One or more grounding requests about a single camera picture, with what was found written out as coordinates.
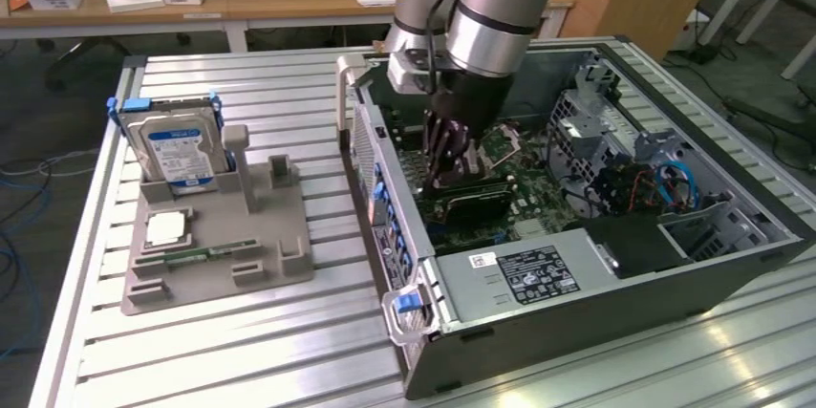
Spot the blue wire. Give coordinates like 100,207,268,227
656,161,703,211

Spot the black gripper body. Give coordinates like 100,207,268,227
429,71,517,135

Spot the green motherboard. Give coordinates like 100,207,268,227
381,111,588,256

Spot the white floor cable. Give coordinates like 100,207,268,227
0,149,97,178

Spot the black power adapter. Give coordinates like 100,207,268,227
687,44,721,66

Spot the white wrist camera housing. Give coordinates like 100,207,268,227
387,48,443,94

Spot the silver CPU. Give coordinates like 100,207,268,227
145,211,192,249

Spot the blue case latch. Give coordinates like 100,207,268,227
393,293,425,317

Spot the grey power supply unit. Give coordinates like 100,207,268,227
417,228,624,323

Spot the black office chair base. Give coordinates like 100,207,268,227
37,34,132,92

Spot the white table frame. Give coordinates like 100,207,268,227
697,0,816,79

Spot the green RAM stick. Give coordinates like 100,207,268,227
136,245,260,266

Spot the green graphics card black cooler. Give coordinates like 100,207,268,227
427,181,512,226

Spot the perforated silver disk bay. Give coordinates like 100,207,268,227
545,87,643,176

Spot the red wire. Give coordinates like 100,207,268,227
627,171,647,212

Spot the white device red button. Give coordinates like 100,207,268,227
676,9,715,52

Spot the black floor stand base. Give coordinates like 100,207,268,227
723,92,816,130

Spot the blue floor cable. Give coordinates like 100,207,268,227
0,173,56,356

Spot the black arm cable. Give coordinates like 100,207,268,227
424,0,464,97

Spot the metal socket cover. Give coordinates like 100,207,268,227
476,121,523,168

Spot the hard disk with blue rails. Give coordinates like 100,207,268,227
105,91,225,189

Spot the grey parts rack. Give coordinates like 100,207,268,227
120,123,317,317

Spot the open black PC case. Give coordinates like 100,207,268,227
335,42,804,402

